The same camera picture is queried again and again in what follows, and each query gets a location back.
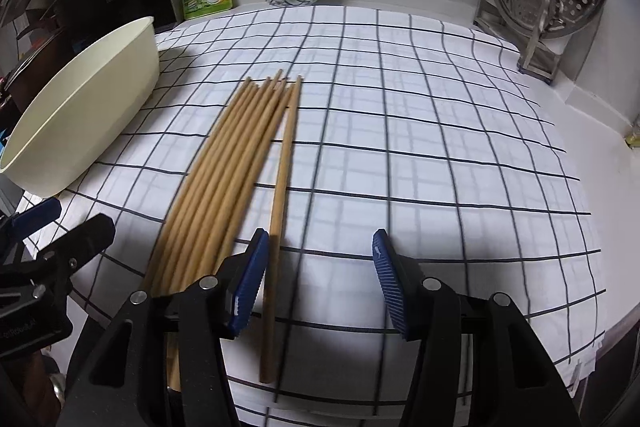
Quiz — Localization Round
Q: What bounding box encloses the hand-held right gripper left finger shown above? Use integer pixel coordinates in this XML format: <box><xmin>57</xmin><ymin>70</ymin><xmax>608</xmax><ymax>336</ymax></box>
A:
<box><xmin>55</xmin><ymin>228</ymin><xmax>271</xmax><ymax>427</ymax></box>

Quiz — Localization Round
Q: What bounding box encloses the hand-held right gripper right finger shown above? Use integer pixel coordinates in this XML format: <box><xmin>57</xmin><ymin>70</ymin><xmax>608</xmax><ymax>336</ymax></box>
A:
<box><xmin>371</xmin><ymin>229</ymin><xmax>583</xmax><ymax>427</ymax></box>

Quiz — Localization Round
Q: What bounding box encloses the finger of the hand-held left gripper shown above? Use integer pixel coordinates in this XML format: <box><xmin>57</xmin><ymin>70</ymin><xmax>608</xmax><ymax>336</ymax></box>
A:
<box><xmin>0</xmin><ymin>213</ymin><xmax>117</xmax><ymax>303</ymax></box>
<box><xmin>0</xmin><ymin>198</ymin><xmax>62</xmax><ymax>248</ymax></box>

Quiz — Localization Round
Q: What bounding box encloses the wooden chopstick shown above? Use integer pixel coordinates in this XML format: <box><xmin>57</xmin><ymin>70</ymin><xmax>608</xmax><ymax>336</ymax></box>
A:
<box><xmin>259</xmin><ymin>76</ymin><xmax>304</xmax><ymax>384</ymax></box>

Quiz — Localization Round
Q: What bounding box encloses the cream plastic basin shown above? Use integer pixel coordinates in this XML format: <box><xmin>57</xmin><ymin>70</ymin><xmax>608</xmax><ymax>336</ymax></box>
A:
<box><xmin>0</xmin><ymin>16</ymin><xmax>161</xmax><ymax>198</ymax></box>

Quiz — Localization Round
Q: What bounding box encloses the bundle of wooden chopsticks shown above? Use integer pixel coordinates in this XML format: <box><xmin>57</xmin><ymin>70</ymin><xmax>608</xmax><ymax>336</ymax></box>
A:
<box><xmin>141</xmin><ymin>69</ymin><xmax>293</xmax><ymax>393</ymax></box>

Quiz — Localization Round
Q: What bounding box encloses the white checkered cloth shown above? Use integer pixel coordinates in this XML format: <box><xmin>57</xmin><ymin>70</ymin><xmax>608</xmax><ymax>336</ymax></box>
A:
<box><xmin>20</xmin><ymin>4</ymin><xmax>608</xmax><ymax>413</ymax></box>

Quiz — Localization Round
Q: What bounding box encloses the steel lid rack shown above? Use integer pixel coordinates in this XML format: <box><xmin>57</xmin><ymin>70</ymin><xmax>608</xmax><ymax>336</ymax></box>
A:
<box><xmin>472</xmin><ymin>0</ymin><xmax>568</xmax><ymax>82</ymax></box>

